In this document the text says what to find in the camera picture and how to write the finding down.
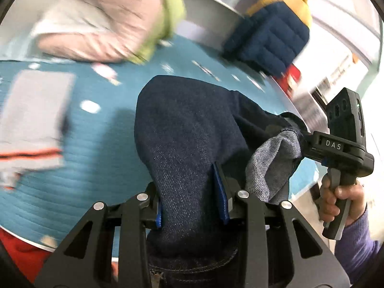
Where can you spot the grey folded garment orange stripe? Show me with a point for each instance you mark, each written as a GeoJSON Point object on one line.
{"type": "Point", "coordinates": [33, 111]}

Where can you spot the teal candy print bed mat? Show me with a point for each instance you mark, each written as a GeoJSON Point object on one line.
{"type": "Point", "coordinates": [99, 156]}

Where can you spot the green quilt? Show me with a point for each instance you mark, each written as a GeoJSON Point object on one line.
{"type": "Point", "coordinates": [172, 6]}

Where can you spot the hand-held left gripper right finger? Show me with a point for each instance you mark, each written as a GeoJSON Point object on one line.
{"type": "Point", "coordinates": [220, 192]}

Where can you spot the person's right hand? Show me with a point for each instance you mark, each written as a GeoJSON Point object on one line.
{"type": "Point", "coordinates": [355, 201]}

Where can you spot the dark denim jacket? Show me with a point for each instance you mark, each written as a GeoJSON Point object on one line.
{"type": "Point", "coordinates": [186, 132]}

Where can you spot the red cartoon bag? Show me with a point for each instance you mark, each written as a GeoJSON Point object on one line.
{"type": "Point", "coordinates": [292, 76]}

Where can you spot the pink quilt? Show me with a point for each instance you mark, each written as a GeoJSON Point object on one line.
{"type": "Point", "coordinates": [105, 15]}

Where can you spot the yellow and navy puffer jacket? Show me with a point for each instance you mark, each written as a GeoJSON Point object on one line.
{"type": "Point", "coordinates": [270, 36]}

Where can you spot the white pillow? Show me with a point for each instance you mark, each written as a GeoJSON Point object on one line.
{"type": "Point", "coordinates": [60, 21]}

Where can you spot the red cloth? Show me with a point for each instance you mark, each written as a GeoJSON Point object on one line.
{"type": "Point", "coordinates": [21, 255]}

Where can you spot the person's right forearm purple sleeve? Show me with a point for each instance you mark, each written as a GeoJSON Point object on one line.
{"type": "Point", "coordinates": [357, 246]}

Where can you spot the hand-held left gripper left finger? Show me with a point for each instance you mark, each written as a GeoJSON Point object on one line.
{"type": "Point", "coordinates": [158, 216]}

